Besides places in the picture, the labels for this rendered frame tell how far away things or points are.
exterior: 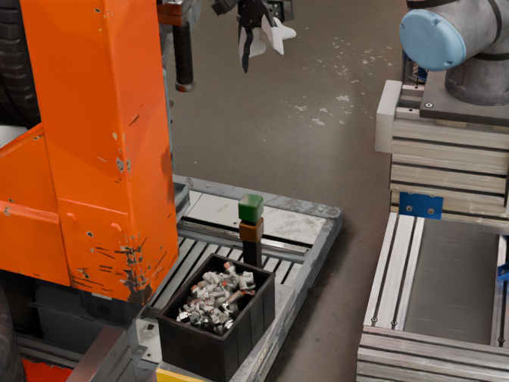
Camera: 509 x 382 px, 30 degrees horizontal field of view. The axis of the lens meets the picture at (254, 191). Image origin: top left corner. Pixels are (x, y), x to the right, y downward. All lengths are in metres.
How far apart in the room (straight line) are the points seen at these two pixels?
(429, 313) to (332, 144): 1.08
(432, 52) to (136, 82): 0.50
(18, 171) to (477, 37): 0.85
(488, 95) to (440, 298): 0.65
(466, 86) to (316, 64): 1.89
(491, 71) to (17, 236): 0.93
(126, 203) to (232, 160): 1.48
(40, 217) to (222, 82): 1.85
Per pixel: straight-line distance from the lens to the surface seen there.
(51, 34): 1.54
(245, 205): 1.80
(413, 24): 1.66
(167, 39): 2.38
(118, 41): 1.51
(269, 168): 3.06
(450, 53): 1.64
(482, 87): 1.81
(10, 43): 1.97
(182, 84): 1.98
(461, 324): 2.24
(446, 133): 1.87
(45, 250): 1.84
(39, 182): 1.77
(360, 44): 3.82
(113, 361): 1.94
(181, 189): 2.74
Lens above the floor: 1.73
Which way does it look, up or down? 36 degrees down
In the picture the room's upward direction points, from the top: 2 degrees counter-clockwise
